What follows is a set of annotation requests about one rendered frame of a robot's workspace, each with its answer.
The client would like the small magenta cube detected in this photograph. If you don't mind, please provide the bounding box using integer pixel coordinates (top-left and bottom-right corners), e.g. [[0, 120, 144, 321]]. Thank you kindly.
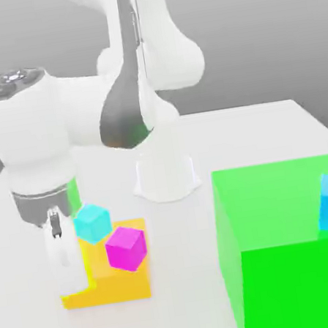
[[102, 222, 152, 277]]

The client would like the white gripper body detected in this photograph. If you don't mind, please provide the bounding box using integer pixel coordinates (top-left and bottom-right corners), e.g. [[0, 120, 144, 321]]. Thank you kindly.
[[41, 216, 92, 299]]

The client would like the large orange box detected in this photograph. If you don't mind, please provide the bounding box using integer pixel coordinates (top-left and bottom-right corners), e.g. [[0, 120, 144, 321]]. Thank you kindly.
[[51, 216, 157, 312]]

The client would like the small cyan cube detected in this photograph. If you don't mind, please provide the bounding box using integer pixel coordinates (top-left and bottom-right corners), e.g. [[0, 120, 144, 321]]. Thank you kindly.
[[70, 201, 115, 249]]

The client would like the large green box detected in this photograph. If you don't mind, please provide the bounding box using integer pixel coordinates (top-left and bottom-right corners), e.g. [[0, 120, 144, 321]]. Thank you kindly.
[[205, 153, 328, 328]]

